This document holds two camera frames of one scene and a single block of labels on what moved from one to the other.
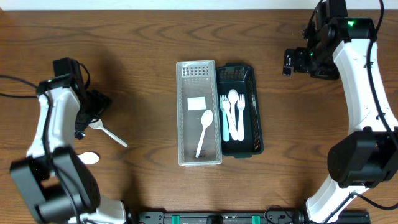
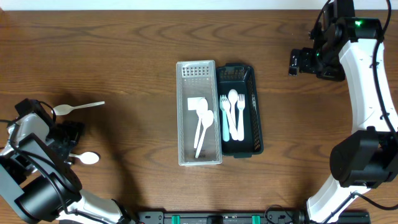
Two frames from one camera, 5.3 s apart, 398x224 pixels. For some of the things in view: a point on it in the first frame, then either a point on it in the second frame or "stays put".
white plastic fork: x=240 y=104 stays put
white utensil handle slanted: x=98 y=124 -> x=202 y=106
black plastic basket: x=241 y=77 stays put
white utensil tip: x=89 y=157 stays put
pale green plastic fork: x=226 y=130 stays put
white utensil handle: x=206 y=118 stays put
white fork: x=240 y=101 -> x=226 y=106
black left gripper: x=94 y=107 -> x=68 y=133
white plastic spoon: x=232 y=96 stays put
